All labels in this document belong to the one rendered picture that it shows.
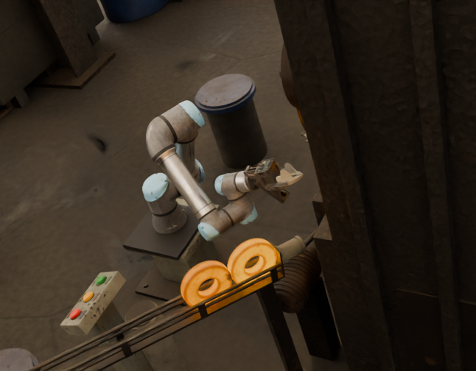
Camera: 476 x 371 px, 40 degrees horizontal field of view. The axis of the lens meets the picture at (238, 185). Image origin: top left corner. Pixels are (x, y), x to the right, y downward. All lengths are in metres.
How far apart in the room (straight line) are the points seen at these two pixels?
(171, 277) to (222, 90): 1.01
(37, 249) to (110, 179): 0.58
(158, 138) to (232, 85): 1.12
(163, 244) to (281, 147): 1.10
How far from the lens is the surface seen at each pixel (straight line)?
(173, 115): 2.39
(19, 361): 2.52
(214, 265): 1.93
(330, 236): 1.79
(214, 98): 3.35
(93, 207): 3.71
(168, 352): 2.38
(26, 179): 4.22
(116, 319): 2.40
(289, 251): 2.04
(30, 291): 3.43
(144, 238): 2.85
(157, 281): 3.09
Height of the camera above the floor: 2.14
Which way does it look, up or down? 38 degrees down
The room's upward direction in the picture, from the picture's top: 19 degrees counter-clockwise
